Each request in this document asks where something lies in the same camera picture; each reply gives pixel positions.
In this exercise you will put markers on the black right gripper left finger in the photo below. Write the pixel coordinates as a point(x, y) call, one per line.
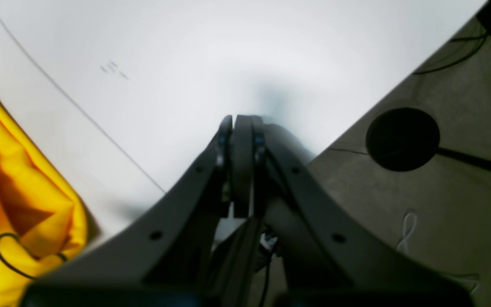
point(162, 258)

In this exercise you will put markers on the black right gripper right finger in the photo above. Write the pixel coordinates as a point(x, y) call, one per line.
point(329, 259)

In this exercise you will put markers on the orange T-shirt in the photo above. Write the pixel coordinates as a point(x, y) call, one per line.
point(42, 220)

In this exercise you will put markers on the black floor lamp stand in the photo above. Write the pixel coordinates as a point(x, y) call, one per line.
point(405, 138)

